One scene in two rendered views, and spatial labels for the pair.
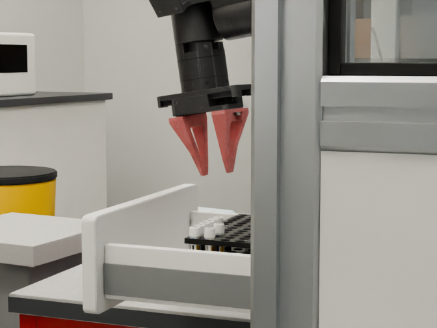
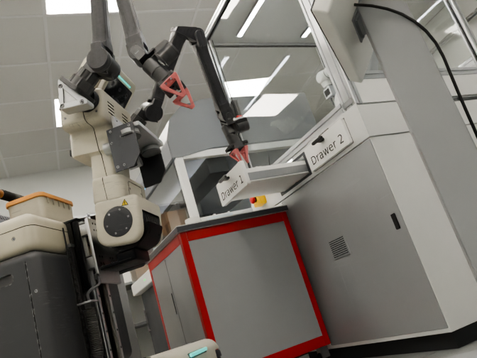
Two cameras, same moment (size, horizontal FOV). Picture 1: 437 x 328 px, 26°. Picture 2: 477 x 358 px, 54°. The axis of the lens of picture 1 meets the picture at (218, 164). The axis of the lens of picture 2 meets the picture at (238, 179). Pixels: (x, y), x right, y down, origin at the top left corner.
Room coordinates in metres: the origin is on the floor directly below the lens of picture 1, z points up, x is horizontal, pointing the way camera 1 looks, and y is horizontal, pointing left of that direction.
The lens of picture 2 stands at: (-0.16, 1.63, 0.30)
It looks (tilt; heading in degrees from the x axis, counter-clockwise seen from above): 16 degrees up; 309
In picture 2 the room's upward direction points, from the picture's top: 18 degrees counter-clockwise
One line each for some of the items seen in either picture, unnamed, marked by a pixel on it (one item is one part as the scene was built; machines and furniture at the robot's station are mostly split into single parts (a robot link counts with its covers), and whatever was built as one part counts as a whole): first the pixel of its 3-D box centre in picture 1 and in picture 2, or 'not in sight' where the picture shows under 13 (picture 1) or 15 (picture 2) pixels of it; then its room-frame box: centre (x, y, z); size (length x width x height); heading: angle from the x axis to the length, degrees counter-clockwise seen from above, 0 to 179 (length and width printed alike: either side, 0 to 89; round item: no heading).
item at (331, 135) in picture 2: not in sight; (326, 146); (0.74, -0.09, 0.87); 0.29 x 0.02 x 0.11; 159
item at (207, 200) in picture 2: not in sight; (215, 221); (2.50, -1.15, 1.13); 1.78 x 1.14 x 0.45; 159
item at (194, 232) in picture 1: (194, 246); not in sight; (1.04, 0.03, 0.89); 0.01 x 0.01 x 0.05
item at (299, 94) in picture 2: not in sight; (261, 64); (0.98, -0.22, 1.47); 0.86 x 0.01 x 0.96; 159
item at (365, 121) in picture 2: not in sight; (370, 160); (0.82, -0.65, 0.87); 1.02 x 0.95 x 0.14; 159
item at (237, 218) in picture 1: (220, 228); not in sight; (1.11, 0.00, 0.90); 0.18 x 0.02 x 0.01; 159
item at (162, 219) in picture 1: (146, 241); (232, 184); (1.15, 0.09, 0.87); 0.29 x 0.02 x 0.11; 159
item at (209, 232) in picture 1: (209, 248); not in sight; (1.03, 0.01, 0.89); 0.01 x 0.01 x 0.05
